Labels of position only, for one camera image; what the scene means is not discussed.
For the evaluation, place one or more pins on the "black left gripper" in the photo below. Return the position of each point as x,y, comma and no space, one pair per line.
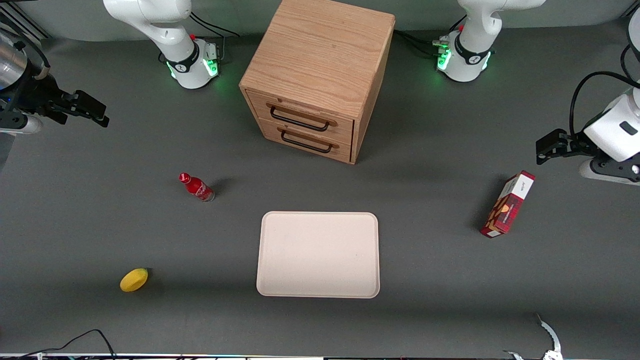
573,142

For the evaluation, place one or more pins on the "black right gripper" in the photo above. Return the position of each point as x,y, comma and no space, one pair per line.
36,93

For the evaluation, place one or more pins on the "red coke bottle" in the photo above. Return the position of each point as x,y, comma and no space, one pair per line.
198,188

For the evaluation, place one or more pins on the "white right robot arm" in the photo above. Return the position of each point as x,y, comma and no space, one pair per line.
165,30

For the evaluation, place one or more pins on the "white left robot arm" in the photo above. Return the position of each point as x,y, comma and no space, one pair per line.
470,30

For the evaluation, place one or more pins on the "beige plastic tray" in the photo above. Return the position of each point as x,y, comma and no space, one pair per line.
318,255

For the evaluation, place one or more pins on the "red cookie box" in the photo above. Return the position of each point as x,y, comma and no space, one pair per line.
507,205

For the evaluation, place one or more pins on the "yellow lemon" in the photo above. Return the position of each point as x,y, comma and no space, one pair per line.
134,280

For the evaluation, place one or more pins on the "wooden drawer cabinet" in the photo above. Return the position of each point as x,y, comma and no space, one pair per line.
315,55

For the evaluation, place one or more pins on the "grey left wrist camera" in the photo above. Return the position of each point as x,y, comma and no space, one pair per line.
607,172

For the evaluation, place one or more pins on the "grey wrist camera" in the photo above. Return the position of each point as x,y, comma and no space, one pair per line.
607,172
25,126

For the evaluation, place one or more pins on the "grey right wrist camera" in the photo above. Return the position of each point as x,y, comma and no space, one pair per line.
25,126

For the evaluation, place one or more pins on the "dark aluminium frame rail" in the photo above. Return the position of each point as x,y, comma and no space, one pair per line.
22,22

